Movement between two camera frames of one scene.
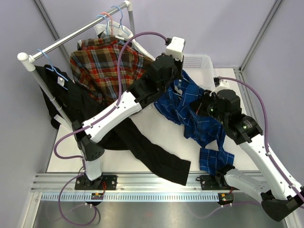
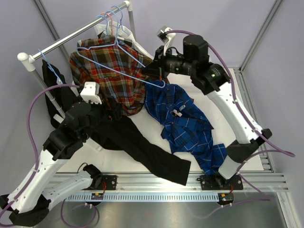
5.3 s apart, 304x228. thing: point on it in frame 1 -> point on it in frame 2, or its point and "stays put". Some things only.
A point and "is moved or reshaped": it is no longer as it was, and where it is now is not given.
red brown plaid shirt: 95,65 stays put
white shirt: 117,29 stays put
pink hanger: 112,32 stays put
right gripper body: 208,107 -> 169,64
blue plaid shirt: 179,108 is moved or reshaped
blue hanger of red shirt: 106,23 stays put
